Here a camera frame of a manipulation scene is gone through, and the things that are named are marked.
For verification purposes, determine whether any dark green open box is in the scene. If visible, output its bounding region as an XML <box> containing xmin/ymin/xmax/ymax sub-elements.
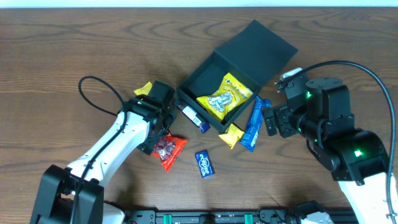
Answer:
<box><xmin>177</xmin><ymin>20</ymin><xmax>298</xmax><ymax>134</ymax></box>

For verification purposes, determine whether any red candy bag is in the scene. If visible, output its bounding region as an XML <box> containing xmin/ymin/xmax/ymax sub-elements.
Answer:
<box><xmin>152</xmin><ymin>134</ymin><xmax>188</xmax><ymax>172</ymax></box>

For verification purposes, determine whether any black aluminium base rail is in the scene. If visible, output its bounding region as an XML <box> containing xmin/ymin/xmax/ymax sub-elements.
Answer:
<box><xmin>102</xmin><ymin>200</ymin><xmax>358</xmax><ymax>224</ymax></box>

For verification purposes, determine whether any blue Eclipse mint box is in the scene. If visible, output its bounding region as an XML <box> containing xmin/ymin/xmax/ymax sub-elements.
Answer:
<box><xmin>195</xmin><ymin>150</ymin><xmax>215</xmax><ymax>179</ymax></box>

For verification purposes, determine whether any blue snack bar wrapper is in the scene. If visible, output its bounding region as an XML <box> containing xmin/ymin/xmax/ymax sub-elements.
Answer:
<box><xmin>239</xmin><ymin>96</ymin><xmax>272</xmax><ymax>152</ymax></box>

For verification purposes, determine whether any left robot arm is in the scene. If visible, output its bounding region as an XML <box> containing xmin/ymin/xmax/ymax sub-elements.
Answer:
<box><xmin>30</xmin><ymin>81</ymin><xmax>175</xmax><ymax>223</ymax></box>

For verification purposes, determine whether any yellow Hacks candy bag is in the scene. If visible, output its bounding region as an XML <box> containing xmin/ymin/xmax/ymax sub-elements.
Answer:
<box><xmin>196</xmin><ymin>73</ymin><xmax>253</xmax><ymax>121</ymax></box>

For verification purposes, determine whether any yellow snack packet under box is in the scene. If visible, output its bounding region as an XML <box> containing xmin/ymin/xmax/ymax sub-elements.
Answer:
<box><xmin>218</xmin><ymin>123</ymin><xmax>244</xmax><ymax>149</ymax></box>

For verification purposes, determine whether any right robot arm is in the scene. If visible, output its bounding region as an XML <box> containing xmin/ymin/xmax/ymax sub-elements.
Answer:
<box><xmin>262</xmin><ymin>74</ymin><xmax>390</xmax><ymax>223</ymax></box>

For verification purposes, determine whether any yellow snack packet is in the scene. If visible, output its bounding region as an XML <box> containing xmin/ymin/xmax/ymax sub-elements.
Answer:
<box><xmin>134</xmin><ymin>82</ymin><xmax>153</xmax><ymax>95</ymax></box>
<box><xmin>218</xmin><ymin>123</ymin><xmax>244</xmax><ymax>149</ymax></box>

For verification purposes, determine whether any dark blue snack bar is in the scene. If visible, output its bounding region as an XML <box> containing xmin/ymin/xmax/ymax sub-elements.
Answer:
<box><xmin>176</xmin><ymin>99</ymin><xmax>210</xmax><ymax>134</ymax></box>

